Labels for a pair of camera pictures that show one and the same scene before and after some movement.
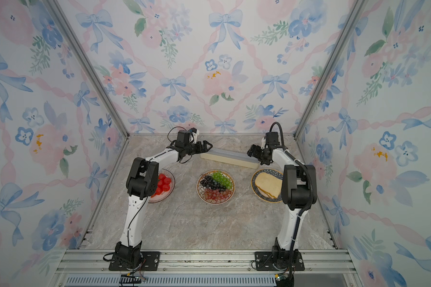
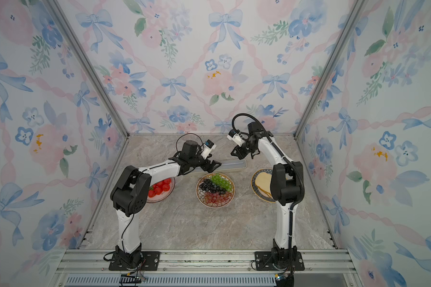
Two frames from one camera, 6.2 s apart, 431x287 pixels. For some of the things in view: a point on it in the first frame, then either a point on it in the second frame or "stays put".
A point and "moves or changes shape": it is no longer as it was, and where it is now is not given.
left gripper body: (194, 149) → (199, 161)
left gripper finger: (206, 146) → (214, 165)
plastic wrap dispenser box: (239, 158) moves or changes shape
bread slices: (268, 184) stays put
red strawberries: (163, 184) stays put
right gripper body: (260, 154) → (246, 149)
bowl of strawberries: (161, 197) stays put
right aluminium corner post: (349, 26) stays put
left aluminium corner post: (60, 18) stays put
